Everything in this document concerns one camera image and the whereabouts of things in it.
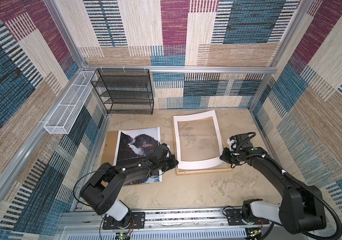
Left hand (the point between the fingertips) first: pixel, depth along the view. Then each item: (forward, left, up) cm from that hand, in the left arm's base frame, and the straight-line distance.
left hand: (180, 160), depth 87 cm
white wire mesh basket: (+8, +55, +28) cm, 62 cm away
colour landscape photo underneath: (+14, +28, -5) cm, 32 cm away
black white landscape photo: (+19, -14, -7) cm, 24 cm away
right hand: (0, -22, +2) cm, 23 cm away
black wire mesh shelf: (+51, +38, +10) cm, 64 cm away
